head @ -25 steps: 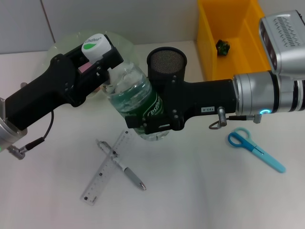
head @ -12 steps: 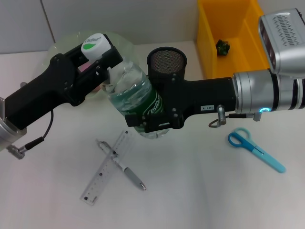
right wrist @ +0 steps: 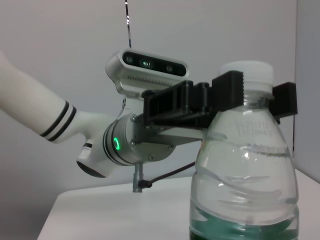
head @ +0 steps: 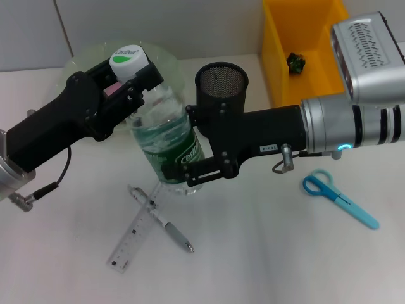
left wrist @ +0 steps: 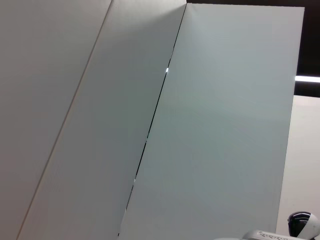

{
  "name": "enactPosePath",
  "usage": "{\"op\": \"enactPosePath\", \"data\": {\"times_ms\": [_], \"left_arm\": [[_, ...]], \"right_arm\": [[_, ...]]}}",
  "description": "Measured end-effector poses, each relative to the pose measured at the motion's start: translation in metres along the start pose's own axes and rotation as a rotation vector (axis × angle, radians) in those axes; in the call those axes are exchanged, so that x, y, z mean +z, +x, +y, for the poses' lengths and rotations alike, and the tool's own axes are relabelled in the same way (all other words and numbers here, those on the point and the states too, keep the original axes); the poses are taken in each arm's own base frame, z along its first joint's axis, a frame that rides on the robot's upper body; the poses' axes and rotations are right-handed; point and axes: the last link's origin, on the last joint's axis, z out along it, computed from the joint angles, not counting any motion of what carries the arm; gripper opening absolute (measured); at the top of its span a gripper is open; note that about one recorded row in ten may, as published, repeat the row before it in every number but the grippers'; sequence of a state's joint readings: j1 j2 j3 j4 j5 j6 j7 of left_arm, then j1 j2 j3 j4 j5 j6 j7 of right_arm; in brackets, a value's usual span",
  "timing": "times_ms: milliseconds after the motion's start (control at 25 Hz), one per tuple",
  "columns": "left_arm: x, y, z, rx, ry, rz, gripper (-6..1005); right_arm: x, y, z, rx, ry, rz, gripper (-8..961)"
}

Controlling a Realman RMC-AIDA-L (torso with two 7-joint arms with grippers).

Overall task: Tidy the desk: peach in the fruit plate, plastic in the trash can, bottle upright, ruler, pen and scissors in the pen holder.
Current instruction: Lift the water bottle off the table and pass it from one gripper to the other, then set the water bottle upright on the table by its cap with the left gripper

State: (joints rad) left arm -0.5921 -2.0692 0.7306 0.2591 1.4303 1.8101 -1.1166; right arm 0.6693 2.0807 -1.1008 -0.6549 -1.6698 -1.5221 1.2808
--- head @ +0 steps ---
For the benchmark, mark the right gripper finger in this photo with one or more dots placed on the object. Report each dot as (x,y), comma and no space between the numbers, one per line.
(202,172)
(202,117)

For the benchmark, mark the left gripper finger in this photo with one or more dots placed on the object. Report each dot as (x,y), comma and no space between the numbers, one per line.
(101,74)
(148,79)

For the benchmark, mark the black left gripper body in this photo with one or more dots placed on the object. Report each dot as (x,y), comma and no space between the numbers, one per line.
(63,120)

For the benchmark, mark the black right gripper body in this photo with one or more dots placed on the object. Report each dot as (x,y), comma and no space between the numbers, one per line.
(269,133)

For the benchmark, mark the pink toy peach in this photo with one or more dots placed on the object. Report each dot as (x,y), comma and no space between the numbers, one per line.
(112,89)

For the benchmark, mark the clear green-label water bottle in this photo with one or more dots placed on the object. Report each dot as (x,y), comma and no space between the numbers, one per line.
(158,120)

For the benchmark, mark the blue scissors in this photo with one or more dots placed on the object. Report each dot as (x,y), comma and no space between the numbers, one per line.
(348,202)

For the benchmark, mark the black mesh pen cup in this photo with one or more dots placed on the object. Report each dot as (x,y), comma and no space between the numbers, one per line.
(221,82)

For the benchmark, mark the grey-grip ballpoint pen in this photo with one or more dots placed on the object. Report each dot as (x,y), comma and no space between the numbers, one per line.
(177,236)

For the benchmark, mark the clear plastic ruler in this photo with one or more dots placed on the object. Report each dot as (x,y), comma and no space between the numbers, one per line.
(126,244)

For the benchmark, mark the green wavy glass bowl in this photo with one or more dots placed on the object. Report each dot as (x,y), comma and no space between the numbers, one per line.
(171,73)

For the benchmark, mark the yellow plastic bin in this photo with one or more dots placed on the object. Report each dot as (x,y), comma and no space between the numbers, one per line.
(275,63)

